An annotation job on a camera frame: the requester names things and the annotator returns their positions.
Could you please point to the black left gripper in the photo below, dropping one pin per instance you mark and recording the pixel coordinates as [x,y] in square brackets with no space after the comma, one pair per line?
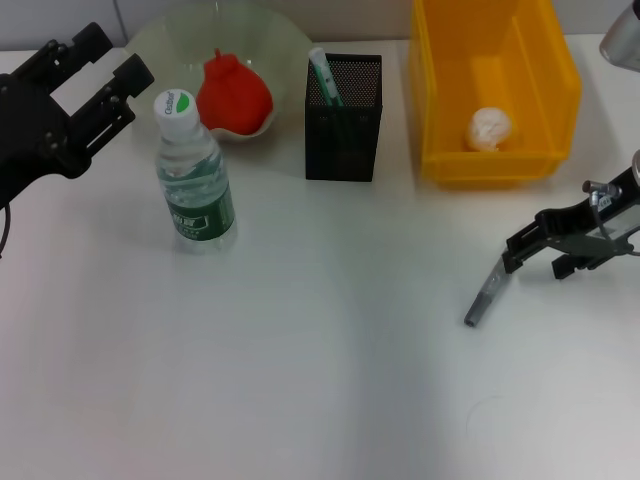
[30,140]

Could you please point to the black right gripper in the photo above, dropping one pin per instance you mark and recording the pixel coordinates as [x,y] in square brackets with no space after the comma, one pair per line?
[590,225]

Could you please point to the grey pen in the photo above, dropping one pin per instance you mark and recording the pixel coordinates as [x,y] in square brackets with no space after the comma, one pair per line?
[485,295]

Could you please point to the white paper ball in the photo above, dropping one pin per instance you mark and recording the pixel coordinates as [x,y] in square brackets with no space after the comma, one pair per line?
[490,127]

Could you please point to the red-orange fruit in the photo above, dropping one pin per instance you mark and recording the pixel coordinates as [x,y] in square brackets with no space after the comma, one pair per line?
[235,100]

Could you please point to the clear green-label water bottle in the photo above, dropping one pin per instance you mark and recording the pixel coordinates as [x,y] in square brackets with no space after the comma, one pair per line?
[200,210]

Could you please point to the green utility knife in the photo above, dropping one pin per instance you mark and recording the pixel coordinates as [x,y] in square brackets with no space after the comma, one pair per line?
[324,75]

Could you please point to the pale green glass fruit plate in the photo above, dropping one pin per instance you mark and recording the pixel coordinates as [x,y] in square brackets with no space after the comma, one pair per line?
[260,35]

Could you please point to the black mesh pen holder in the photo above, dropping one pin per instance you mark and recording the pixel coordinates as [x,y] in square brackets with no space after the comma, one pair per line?
[350,145]

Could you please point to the yellow plastic bin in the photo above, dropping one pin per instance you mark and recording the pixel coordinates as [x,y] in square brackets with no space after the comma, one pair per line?
[500,75]

